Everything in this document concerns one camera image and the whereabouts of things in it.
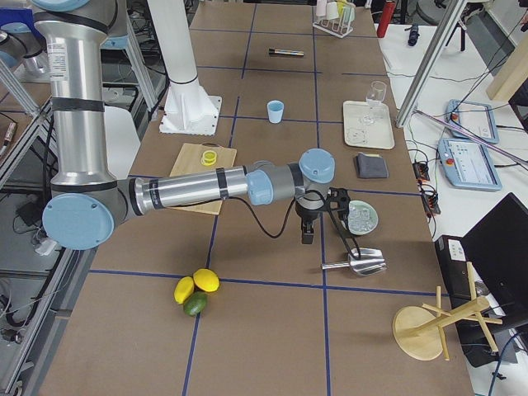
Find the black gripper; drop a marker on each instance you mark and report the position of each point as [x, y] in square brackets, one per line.
[306, 214]

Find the light blue cup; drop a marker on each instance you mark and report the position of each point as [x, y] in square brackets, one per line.
[275, 110]

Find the steel muddler with black cap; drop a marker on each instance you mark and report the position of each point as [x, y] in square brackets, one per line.
[286, 52]

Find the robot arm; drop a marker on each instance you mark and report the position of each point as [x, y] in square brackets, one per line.
[88, 202]

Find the yellow lemon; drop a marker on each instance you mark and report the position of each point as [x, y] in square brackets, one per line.
[206, 280]
[184, 289]

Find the green bowl with ice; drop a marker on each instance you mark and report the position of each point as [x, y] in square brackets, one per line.
[362, 218]

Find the steel ice scoop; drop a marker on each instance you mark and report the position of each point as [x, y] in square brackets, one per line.
[371, 262]

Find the grey folded cloth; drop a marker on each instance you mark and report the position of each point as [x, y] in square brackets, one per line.
[370, 166]

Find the cream bear tray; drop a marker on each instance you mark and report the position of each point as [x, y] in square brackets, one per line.
[365, 129]

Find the green lime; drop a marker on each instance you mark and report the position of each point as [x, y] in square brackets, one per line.
[195, 304]

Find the wooden cutting board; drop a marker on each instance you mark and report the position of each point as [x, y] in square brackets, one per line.
[189, 158]

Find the wooden mug tree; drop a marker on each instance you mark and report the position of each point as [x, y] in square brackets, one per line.
[419, 331]

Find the wine glass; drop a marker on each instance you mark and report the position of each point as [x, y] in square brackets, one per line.
[374, 97]

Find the blue teach pendant near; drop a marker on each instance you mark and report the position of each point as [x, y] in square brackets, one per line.
[468, 165]

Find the blue teach pendant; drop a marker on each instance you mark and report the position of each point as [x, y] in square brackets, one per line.
[475, 117]
[468, 165]

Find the blue teach pendant far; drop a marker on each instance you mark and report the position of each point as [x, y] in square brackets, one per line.
[475, 117]

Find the white chair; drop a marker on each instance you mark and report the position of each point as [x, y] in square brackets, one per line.
[122, 141]

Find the red bottle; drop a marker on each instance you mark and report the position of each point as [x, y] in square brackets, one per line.
[385, 18]

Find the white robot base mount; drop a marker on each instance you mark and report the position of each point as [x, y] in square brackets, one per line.
[188, 108]

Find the white wire cup rack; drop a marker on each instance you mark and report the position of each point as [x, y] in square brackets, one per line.
[335, 17]

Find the aluminium frame post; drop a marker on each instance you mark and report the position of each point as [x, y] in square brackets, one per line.
[433, 52]

